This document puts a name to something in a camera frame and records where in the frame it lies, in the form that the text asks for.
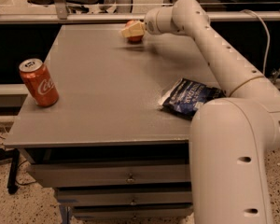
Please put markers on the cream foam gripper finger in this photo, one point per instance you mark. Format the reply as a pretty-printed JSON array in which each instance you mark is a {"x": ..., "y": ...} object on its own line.
[{"x": 133, "y": 29}]

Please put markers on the grey metal railing frame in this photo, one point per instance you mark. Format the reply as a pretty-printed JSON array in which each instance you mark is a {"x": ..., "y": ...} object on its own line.
[{"x": 19, "y": 13}]

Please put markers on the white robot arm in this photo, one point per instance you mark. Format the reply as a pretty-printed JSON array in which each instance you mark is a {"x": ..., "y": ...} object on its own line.
[{"x": 229, "y": 136}]

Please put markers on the black floor stand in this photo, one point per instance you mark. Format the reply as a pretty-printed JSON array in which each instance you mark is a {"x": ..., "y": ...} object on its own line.
[{"x": 11, "y": 183}]

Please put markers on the red Coca-Cola can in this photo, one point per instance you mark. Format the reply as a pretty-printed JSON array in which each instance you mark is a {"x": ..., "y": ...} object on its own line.
[{"x": 35, "y": 75}]

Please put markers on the blue Kettle chips bag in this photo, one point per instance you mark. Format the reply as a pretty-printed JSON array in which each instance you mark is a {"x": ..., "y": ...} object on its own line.
[{"x": 186, "y": 97}]

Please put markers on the grey drawer cabinet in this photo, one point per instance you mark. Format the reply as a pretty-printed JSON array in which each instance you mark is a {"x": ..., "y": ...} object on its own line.
[{"x": 106, "y": 147}]

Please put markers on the red apple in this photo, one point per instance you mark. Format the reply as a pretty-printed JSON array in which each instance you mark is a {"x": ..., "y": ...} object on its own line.
[{"x": 136, "y": 39}]

